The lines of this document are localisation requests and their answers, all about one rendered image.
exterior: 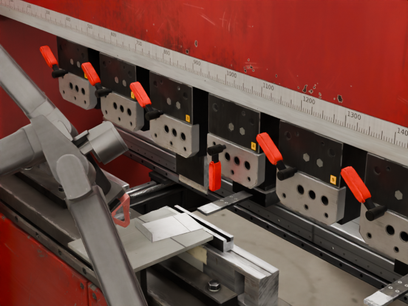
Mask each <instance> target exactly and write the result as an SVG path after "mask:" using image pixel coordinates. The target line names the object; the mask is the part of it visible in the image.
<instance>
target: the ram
mask: <svg viewBox="0 0 408 306"><path fill-rule="evenodd" d="M20 1H24V2H27V3H29V4H33V5H36V6H38V7H42V8H44V9H48V10H51V11H53V12H57V13H60V14H62V15H66V16H69V17H71V18H75V19H78V20H80V21H84V22H88V23H90V24H93V25H96V26H99V27H102V28H105V29H108V30H111V31H114V32H117V33H120V34H123V35H126V36H130V37H132V38H135V39H139V40H141V41H144V42H147V43H150V44H153V45H156V46H159V47H162V48H165V49H168V50H171V51H174V52H178V53H181V54H184V55H187V56H190V57H193V58H196V59H198V60H202V61H205V62H207V63H211V64H214V65H217V66H220V67H223V68H226V69H229V70H232V71H235V72H238V73H241V74H244V75H247V76H249V77H253V78H256V79H258V80H262V81H265V82H268V83H271V84H275V85H277V86H280V87H284V88H286V89H290V90H293V91H295V92H299V93H301V94H304V95H308V96H310V97H313V98H317V99H319V100H322V101H326V102H328V103H331V104H335V105H337V106H341V107H344V108H346V109H350V110H352V111H355V112H359V113H361V114H364V115H368V116H371V117H374V118H377V119H380V120H383V121H386V122H389V123H392V124H395V125H398V126H401V127H404V128H407V129H408V0H20ZM0 15H3V16H6V17H8V18H12V19H14V20H17V21H19V22H22V23H24V24H27V25H30V26H32V27H36V28H37V29H41V30H43V31H46V32H49V33H52V34H54V35H57V36H60V37H62V38H65V39H68V40H70V41H73V42H75V43H78V44H81V45H84V46H86V47H89V48H91V49H94V50H97V51H99V52H103V53H105V54H108V55H110V56H113V57H116V58H119V59H121V60H124V61H127V62H129V63H132V64H135V65H137V66H140V67H143V68H145V69H148V70H151V71H153V72H156V73H159V74H161V75H164V76H166V77H170V78H172V79H175V80H177V81H180V82H183V83H186V84H188V85H191V86H194V87H196V88H199V89H201V90H205V91H207V92H210V93H212V94H215V95H218V96H220V97H223V98H226V99H228V100H231V101H234V102H237V103H239V104H242V105H244V106H247V107H250V108H252V109H255V110H258V111H261V112H263V113H266V114H268V115H272V116H274V117H277V118H280V119H282V120H285V121H287V122H290V123H293V124H296V125H298V126H301V127H303V128H306V129H309V130H311V131H314V132H317V133H319V134H322V135H325V136H328V137H330V138H334V139H335V140H339V141H341V142H344V143H347V144H349V145H352V146H354V147H357V148H360V149H363V150H365V151H368V152H371V153H373V154H376V155H379V156H381V157H384V158H387V159H389V160H392V161H395V162H397V163H401V164H402V165H406V166H408V149H407V148H404V147H402V146H398V145H397V144H393V143H390V142H388V141H385V140H382V139H379V138H376V137H373V136H371V135H367V134H365V133H362V132H359V131H356V130H354V129H350V128H348V127H345V126H342V125H340V124H337V123H334V122H331V121H328V120H325V119H323V118H319V117H317V116H314V115H311V114H308V113H306V112H303V111H300V110H297V109H294V108H292V107H288V106H286V105H283V104H280V103H277V102H275V101H271V100H268V99H266V98H263V97H260V96H257V95H255V94H252V93H249V92H245V91H244V90H240V89H237V88H235V87H232V86H229V85H226V84H223V83H220V82H218V81H215V80H212V79H209V78H206V77H204V76H201V75H198V74H195V73H192V72H189V71H187V70H184V69H181V68H178V67H175V66H172V65H170V64H166V63H164V62H161V61H158V60H156V59H153V58H150V57H147V56H144V55H141V54H139V53H135V52H133V51H130V50H127V49H124V48H122V47H118V46H115V45H113V44H110V43H108V42H104V41H102V40H99V39H96V38H93V37H91V36H87V35H84V34H82V33H79V32H76V31H73V30H71V29H67V28H65V27H62V26H60V25H56V24H53V23H51V22H48V21H45V20H42V19H39V18H36V17H34V16H31V15H28V14H25V13H22V12H19V11H17V10H14V9H11V8H8V7H5V6H3V5H0Z"/></svg>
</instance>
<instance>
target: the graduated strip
mask: <svg viewBox="0 0 408 306"><path fill-rule="evenodd" d="M0 5H3V6H5V7H8V8H11V9H14V10H17V11H19V12H22V13H25V14H28V15H31V16H34V17H36V18H39V19H42V20H45V21H48V22H51V23H53V24H56V25H59V26H62V27H65V28H67V29H71V30H73V31H76V32H79V33H82V34H84V35H87V36H91V37H93V38H96V39H99V40H102V41H104V42H107V43H110V44H113V45H115V46H118V47H122V48H124V49H127V50H130V51H133V52H135V53H139V54H141V55H144V56H147V57H150V58H153V59H155V60H158V61H161V62H164V63H166V64H170V65H172V66H175V67H178V68H181V69H184V70H187V71H189V72H192V73H195V74H198V75H201V76H203V77H206V78H209V79H212V80H215V81H218V82H220V83H223V84H226V85H229V86H232V87H235V88H237V89H240V90H244V91H245V92H249V93H251V94H255V95H257V96H260V97H263V98H266V99H268V100H271V101H275V102H277V103H280V104H283V105H286V106H288V107H292V108H294V109H297V110H299V111H303V112H306V113H308V114H311V115H314V116H317V117H319V118H323V119H325V120H328V121H331V122H334V123H337V124H340V125H342V126H345V127H347V128H350V129H354V130H356V131H359V132H362V133H365V134H367V135H371V136H373V137H376V138H379V139H382V140H385V141H388V142H390V143H393V144H396V145H398V146H402V147H404V148H407V149H408V129H407V128H404V127H401V126H398V125H395V124H392V123H389V122H386V121H383V120H380V119H377V118H374V117H371V116H368V115H364V114H361V113H359V112H355V111H353V110H350V109H346V108H344V107H341V106H337V105H335V104H331V103H328V102H326V101H322V100H319V99H317V98H313V97H310V96H308V95H304V94H302V93H299V92H295V91H293V90H290V89H286V88H284V87H280V86H277V85H275V84H271V83H268V82H265V81H262V80H258V79H256V78H253V77H250V76H247V75H244V74H241V73H238V72H235V71H232V70H229V69H226V68H223V67H220V66H217V65H214V64H211V63H207V62H205V61H202V60H199V59H196V58H193V57H190V56H187V55H184V54H181V53H178V52H174V51H171V50H168V49H165V48H162V47H159V46H156V45H153V44H150V43H148V42H144V41H141V40H139V39H135V38H132V37H130V36H126V35H123V34H120V33H117V32H114V31H111V30H108V29H105V28H102V27H99V26H97V25H93V24H90V23H88V22H84V21H80V20H78V19H75V18H71V17H69V16H66V15H62V14H60V13H57V12H53V11H51V10H48V9H45V8H42V7H38V6H36V5H33V4H29V3H27V2H24V1H20V0H0Z"/></svg>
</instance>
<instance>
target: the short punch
mask: <svg viewBox="0 0 408 306"><path fill-rule="evenodd" d="M175 158H176V173H178V174H179V180H180V181H181V182H183V183H186V184H187V185H189V186H192V187H193V188H195V189H197V190H199V191H201V192H203V193H205V194H207V195H208V187H209V163H208V161H207V155H204V156H201V157H196V156H195V155H194V156H192V157H188V158H185V157H183V156H181V155H179V154H177V153H175Z"/></svg>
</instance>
